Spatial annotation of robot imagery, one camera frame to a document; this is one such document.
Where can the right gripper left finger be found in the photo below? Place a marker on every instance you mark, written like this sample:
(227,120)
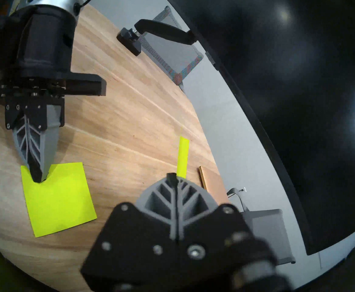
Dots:
(141,239)

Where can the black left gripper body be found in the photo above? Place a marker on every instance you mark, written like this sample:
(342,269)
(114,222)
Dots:
(46,45)

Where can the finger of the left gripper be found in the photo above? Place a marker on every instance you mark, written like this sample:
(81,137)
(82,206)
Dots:
(21,133)
(48,136)

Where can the black curved computer monitor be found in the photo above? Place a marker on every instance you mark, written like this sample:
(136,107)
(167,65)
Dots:
(302,96)

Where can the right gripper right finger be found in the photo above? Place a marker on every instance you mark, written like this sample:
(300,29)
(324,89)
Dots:
(201,230)

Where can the grey mesh office chair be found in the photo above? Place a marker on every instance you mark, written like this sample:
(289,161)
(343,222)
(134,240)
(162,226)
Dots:
(177,57)
(265,230)

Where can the yellow sticky note pad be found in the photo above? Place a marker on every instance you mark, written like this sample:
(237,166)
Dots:
(59,200)

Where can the single yellow sticky note sheet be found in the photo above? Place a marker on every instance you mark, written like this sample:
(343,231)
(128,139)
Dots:
(183,157)

